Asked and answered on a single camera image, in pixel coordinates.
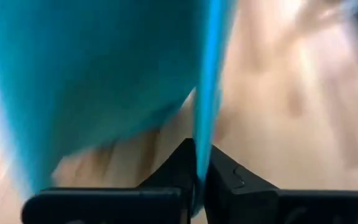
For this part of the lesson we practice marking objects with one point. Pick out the teal microfiber towel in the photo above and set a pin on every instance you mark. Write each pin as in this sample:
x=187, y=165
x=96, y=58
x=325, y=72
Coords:
x=89, y=62

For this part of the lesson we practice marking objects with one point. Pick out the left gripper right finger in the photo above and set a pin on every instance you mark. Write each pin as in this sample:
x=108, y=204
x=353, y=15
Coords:
x=228, y=189

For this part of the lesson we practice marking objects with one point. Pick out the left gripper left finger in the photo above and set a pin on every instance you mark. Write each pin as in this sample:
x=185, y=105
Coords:
x=176, y=174

